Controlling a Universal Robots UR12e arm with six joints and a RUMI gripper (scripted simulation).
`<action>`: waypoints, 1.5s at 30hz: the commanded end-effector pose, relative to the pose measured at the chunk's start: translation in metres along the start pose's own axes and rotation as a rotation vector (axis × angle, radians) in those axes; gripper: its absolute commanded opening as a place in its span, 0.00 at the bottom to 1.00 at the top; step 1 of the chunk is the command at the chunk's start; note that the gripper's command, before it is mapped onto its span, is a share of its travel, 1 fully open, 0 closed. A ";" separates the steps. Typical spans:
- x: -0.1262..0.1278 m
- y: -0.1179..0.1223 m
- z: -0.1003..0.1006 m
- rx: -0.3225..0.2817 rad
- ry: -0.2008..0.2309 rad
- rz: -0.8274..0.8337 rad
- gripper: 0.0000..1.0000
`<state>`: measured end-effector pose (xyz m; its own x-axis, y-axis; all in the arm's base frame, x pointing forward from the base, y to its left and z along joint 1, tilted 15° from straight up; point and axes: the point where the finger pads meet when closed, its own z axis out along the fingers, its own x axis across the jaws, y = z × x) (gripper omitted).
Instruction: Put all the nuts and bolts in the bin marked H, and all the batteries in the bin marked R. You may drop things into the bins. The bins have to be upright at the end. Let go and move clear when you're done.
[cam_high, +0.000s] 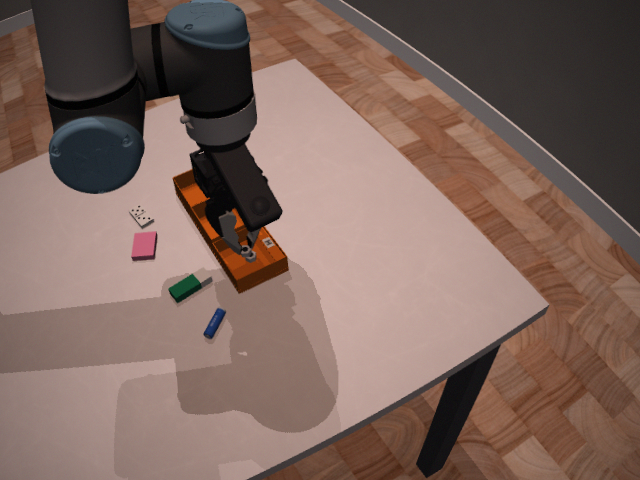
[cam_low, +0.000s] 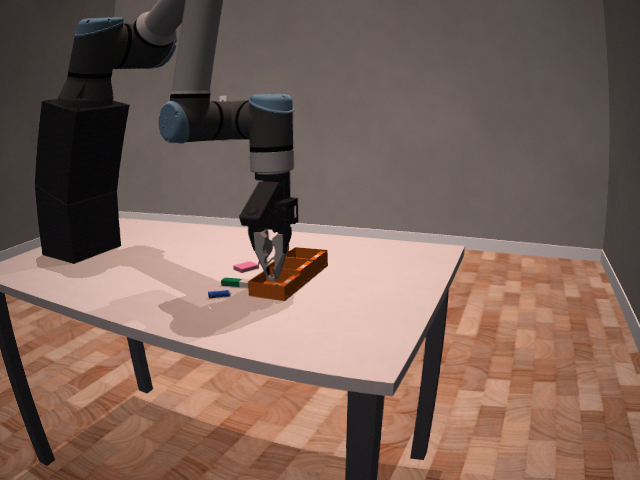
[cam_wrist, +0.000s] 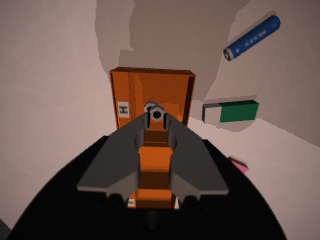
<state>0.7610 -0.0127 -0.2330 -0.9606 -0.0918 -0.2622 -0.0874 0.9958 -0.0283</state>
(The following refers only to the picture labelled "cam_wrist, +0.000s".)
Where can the green and white eraser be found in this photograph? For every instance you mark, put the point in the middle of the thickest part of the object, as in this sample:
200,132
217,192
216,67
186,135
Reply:
229,111

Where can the orange three-compartment bin rack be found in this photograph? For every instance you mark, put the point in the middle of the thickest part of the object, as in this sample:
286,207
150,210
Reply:
174,93

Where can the grey hex nut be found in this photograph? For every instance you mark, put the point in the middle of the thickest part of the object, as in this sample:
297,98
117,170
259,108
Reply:
157,113
148,105

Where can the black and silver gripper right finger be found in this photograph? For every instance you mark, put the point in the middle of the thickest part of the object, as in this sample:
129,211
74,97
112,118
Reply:
198,168

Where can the blue aa battery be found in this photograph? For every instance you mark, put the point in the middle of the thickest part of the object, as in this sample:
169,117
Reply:
251,38

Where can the pink block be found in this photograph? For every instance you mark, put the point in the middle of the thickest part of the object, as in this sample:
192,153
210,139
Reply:
243,167

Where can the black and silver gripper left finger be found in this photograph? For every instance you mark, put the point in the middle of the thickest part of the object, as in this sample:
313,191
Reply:
110,165

